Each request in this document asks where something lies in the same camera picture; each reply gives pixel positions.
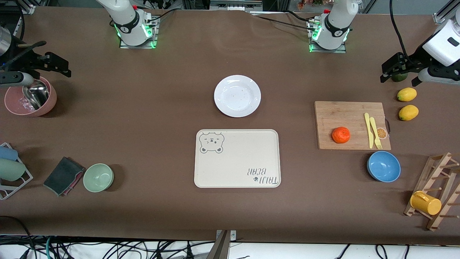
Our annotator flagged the pale green bowl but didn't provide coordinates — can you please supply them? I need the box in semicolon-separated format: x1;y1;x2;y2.
83;163;114;193

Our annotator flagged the light blue cup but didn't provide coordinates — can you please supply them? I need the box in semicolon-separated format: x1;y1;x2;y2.
0;146;18;161

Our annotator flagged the teal cable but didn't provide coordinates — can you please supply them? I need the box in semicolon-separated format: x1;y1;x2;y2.
45;236;56;259

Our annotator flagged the dark grey folded cloth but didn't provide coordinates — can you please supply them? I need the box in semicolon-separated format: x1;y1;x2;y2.
43;156;86;196

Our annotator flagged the metal scoop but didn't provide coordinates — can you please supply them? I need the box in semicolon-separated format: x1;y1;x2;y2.
22;81;50;110

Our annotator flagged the grey metal frame block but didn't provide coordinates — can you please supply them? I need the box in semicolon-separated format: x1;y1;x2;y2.
210;0;263;12

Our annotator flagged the black floor cable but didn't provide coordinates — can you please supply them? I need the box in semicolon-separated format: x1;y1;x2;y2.
0;215;36;259

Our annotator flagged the yellow plastic fork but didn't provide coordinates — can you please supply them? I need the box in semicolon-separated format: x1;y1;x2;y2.
369;117;383;150

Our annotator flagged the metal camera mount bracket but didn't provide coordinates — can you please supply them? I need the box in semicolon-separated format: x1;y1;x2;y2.
207;230;238;259

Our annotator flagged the white round plate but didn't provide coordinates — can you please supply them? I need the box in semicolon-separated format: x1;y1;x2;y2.
214;75;262;118

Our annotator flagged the yellow lemon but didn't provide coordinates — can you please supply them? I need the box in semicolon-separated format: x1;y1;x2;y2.
399;105;419;121
397;87;417;102

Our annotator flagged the wooden mug rack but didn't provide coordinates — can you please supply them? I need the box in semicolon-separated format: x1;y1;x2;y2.
404;152;460;231

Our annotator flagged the yellow mug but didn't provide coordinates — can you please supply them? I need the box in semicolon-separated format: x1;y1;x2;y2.
410;191;442;215

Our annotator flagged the cream bear print tray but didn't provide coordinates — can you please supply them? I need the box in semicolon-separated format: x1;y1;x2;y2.
194;129;281;188

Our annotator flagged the orange fruit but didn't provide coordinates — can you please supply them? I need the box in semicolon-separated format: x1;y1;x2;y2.
332;127;351;144

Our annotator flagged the blue bowl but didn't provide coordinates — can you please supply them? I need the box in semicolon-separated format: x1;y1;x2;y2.
367;151;401;183

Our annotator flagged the pale green cup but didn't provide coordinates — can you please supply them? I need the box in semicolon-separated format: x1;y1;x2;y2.
0;158;26;181

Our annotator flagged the yellow plastic knife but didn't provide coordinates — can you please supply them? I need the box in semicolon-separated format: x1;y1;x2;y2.
364;113;374;149

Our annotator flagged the aluminium frame rail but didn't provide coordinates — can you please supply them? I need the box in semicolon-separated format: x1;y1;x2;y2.
16;0;36;15
433;13;460;25

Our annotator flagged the wooden cutting board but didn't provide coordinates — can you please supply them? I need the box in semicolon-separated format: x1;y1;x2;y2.
314;101;391;150

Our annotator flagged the white wire rack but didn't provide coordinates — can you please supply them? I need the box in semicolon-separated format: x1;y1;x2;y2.
0;142;33;200

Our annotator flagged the clear crumpled plastic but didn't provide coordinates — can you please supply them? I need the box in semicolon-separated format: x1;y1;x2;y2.
16;99;35;112

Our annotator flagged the pink bowl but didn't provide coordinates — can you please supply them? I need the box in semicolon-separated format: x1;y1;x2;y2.
4;76;57;117

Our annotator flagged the pink folded cloth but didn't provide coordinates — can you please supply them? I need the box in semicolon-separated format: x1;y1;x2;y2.
59;169;86;197

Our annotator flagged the black base cable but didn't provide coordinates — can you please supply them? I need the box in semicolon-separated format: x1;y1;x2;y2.
146;8;178;23
250;14;317;29

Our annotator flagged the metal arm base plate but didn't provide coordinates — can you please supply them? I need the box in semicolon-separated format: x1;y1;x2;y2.
307;20;347;54
120;16;158;49

